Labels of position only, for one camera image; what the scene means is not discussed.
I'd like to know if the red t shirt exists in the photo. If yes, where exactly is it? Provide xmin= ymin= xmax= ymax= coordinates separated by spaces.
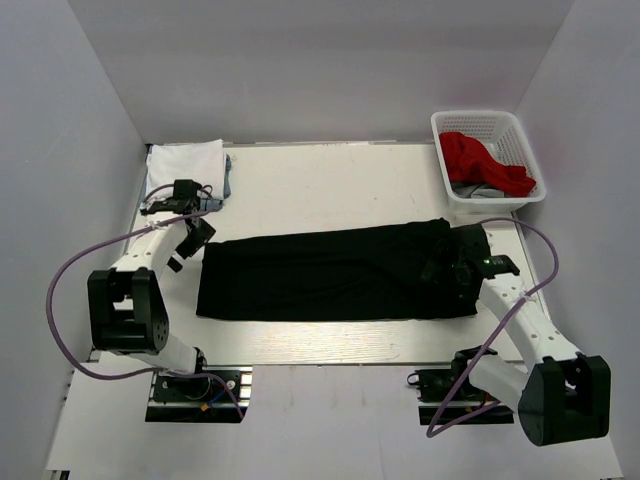
xmin=439 ymin=132 xmax=537 ymax=198

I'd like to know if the folded white t shirt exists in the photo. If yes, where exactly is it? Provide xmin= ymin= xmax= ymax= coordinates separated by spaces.
xmin=146 ymin=139 xmax=226 ymax=186

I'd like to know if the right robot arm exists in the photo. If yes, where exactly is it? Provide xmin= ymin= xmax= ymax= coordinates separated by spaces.
xmin=407 ymin=223 xmax=611 ymax=446

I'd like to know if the black t shirt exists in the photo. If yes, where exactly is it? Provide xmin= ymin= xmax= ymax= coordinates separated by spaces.
xmin=196 ymin=219 xmax=479 ymax=321

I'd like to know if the folded light blue t shirt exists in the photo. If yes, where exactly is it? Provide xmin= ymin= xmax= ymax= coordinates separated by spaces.
xmin=140 ymin=155 xmax=232 ymax=212

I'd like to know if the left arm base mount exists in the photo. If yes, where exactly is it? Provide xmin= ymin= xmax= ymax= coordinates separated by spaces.
xmin=145 ymin=366 xmax=253 ymax=424

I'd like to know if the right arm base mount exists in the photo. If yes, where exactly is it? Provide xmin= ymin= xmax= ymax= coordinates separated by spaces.
xmin=407 ymin=367 xmax=516 ymax=427

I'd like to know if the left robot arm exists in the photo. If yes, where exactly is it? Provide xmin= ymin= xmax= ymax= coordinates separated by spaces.
xmin=87 ymin=180 xmax=215 ymax=399

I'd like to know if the white plastic basket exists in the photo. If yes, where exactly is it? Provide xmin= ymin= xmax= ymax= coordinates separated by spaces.
xmin=431 ymin=110 xmax=546 ymax=215

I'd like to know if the grey t shirt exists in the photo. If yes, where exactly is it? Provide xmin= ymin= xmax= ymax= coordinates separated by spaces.
xmin=452 ymin=183 xmax=509 ymax=199

